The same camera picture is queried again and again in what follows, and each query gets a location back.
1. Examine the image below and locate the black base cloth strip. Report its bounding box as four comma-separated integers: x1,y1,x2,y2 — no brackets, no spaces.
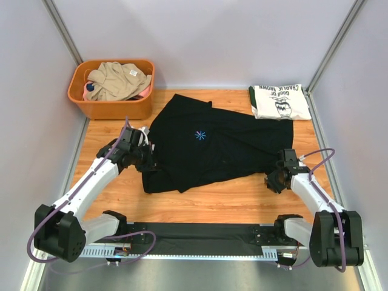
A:
128,222,279,256

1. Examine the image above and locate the folded white printed t shirt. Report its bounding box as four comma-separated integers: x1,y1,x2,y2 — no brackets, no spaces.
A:
248,84,311,121

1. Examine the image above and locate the aluminium corner post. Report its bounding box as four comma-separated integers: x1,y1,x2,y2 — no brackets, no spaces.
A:
42,0,83,65
306,0,369,93

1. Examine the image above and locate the purple cable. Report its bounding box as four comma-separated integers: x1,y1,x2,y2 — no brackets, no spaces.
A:
27,116,158,275
275,148,348,273

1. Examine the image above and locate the blue garment in basket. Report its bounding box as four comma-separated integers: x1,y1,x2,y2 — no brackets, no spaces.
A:
86,83,95,92

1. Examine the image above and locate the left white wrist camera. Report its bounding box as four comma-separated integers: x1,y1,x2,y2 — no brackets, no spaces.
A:
138,126,150,146

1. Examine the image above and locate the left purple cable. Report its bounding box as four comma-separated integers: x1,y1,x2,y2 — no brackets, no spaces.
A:
27,116,158,275

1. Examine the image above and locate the pink garment in basket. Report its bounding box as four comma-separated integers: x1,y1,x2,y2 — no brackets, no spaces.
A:
82,82,151,101

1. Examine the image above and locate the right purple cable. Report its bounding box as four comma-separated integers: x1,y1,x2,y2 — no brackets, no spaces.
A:
275,148,348,273

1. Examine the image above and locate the right aluminium corner post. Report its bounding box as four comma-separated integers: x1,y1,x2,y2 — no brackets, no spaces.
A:
306,0,369,93

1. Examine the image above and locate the orange plastic basket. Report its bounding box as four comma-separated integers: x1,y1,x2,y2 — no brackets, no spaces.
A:
67,59,155,119

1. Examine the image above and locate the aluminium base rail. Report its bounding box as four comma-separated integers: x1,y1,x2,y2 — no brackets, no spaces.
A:
75,219,370,262

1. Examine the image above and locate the beige shirt in basket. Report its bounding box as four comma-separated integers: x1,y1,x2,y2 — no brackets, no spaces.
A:
85,62,152,101

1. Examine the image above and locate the left aluminium corner post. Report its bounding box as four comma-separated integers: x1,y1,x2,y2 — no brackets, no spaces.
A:
42,0,83,65

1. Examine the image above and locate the black t shirt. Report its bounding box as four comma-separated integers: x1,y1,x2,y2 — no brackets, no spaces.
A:
142,94,293,193

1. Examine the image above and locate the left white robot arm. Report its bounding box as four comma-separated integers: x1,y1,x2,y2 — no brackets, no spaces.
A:
27,125,155,263

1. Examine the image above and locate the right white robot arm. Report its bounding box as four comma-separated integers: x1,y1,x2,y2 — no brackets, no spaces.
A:
264,149,364,272

